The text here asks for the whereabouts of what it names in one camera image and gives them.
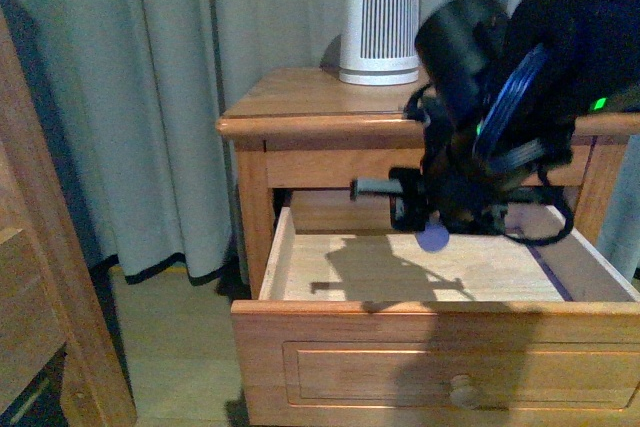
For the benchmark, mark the grey-green curtain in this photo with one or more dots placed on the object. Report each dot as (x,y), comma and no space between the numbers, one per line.
(128,92)
(618,240)

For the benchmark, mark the grey-green left curtain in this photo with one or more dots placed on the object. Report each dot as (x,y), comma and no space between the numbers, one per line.
(128,92)

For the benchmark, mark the white ribbed table lamp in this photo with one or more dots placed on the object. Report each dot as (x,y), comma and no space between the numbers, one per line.
(377,42)

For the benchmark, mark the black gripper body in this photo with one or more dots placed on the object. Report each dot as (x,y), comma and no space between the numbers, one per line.
(449,193)

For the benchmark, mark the wooden nightstand cabinet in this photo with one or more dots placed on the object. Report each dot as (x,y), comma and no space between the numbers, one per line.
(301,128)

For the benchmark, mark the wooden drawer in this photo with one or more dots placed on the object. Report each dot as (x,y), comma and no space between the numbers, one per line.
(356,325)

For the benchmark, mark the wooden bed frame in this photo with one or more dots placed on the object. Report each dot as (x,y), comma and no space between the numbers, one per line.
(50,314)

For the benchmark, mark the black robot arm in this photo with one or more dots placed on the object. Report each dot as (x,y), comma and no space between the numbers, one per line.
(509,88)

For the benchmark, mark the grey-green right curtain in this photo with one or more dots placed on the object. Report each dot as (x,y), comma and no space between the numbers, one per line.
(618,240)

